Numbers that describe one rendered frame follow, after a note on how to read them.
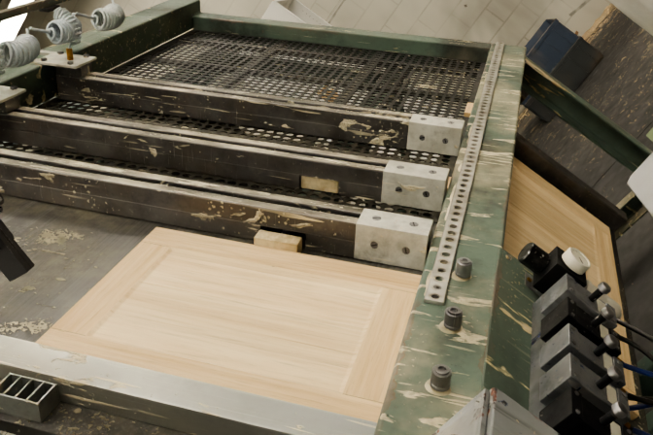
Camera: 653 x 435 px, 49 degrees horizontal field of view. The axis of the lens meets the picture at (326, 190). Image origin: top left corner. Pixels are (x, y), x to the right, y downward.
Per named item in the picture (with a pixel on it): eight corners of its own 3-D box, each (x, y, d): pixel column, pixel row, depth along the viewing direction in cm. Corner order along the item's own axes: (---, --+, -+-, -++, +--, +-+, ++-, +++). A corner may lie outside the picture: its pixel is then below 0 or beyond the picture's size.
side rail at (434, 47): (485, 80, 248) (490, 48, 243) (192, 45, 272) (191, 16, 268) (487, 73, 254) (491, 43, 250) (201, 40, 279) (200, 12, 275)
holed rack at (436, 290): (443, 306, 105) (444, 302, 105) (423, 302, 106) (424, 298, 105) (504, 44, 249) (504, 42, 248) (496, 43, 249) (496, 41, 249)
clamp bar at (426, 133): (457, 159, 167) (470, 59, 156) (17, 96, 194) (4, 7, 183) (462, 145, 176) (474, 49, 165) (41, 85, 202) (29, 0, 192)
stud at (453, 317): (460, 334, 99) (462, 316, 98) (441, 330, 100) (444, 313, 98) (462, 323, 101) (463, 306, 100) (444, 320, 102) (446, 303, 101)
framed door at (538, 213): (632, 420, 157) (639, 416, 156) (431, 273, 156) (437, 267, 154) (604, 232, 235) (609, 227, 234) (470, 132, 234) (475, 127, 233)
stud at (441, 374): (448, 395, 88) (451, 377, 87) (428, 391, 88) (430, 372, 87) (450, 383, 90) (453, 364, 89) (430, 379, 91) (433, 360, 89)
